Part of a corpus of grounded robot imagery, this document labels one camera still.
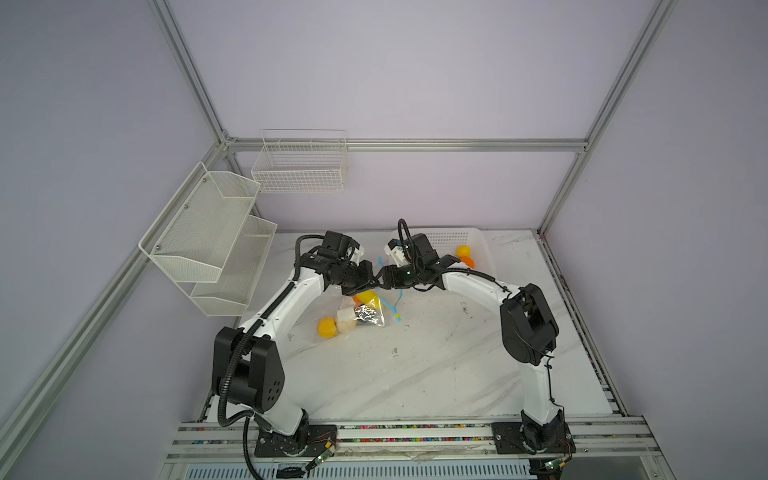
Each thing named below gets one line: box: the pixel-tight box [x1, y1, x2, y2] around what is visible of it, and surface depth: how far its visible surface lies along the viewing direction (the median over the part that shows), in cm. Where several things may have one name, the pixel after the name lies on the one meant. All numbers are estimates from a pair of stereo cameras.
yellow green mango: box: [356, 290, 381, 310], surface depth 88 cm
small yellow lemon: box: [456, 245, 471, 258], surface depth 113 cm
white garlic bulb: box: [336, 308, 357, 333], surface depth 90 cm
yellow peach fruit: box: [318, 316, 337, 339], surface depth 91 cm
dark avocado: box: [354, 304, 381, 327], surface depth 86 cm
